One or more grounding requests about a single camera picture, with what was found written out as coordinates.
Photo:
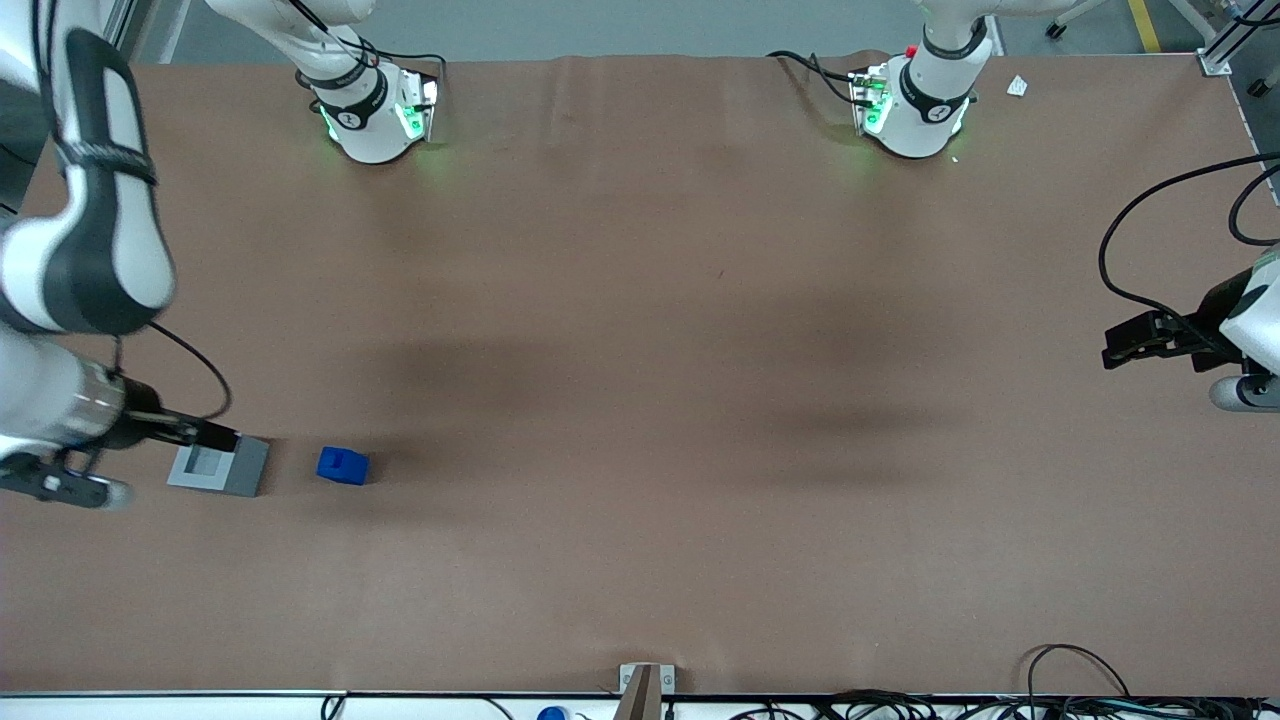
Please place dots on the aluminium frame post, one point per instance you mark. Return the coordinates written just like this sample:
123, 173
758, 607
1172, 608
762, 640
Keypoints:
128, 20
1215, 60

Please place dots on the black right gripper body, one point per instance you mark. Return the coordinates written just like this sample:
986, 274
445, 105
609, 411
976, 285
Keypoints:
141, 425

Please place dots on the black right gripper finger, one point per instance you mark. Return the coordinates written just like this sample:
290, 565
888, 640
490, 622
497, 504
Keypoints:
220, 440
185, 424

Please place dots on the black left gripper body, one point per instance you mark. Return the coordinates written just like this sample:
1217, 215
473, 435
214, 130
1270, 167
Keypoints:
1207, 322

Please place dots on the small black caster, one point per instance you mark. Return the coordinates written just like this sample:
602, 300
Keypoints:
1259, 88

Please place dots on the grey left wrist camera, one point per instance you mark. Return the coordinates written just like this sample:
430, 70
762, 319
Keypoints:
1245, 395

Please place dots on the brown camera post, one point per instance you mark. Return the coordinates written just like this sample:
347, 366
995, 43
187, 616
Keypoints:
640, 700

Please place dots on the paper table cover sheet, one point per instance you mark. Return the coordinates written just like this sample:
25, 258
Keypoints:
640, 400

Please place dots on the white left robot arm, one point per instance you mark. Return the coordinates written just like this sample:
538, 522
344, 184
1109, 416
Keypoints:
920, 120

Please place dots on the white chair leg with caster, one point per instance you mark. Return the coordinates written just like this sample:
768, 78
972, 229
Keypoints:
1053, 30

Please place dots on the metal mounting bracket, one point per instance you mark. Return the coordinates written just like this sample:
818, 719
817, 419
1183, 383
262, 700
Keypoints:
628, 678

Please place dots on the blue plastic part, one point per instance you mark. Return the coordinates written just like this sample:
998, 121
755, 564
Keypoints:
342, 466

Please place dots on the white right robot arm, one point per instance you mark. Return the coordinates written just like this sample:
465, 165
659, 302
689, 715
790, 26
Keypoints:
100, 250

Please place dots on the blue round cap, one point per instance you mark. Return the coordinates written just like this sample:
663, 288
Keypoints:
551, 714

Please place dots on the gray square base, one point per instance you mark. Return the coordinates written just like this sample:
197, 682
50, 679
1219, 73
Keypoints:
245, 475

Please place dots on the white paper scrap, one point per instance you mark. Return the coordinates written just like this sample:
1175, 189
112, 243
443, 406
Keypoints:
1017, 86

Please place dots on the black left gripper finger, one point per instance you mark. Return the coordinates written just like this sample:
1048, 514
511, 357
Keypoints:
1145, 328
1140, 354

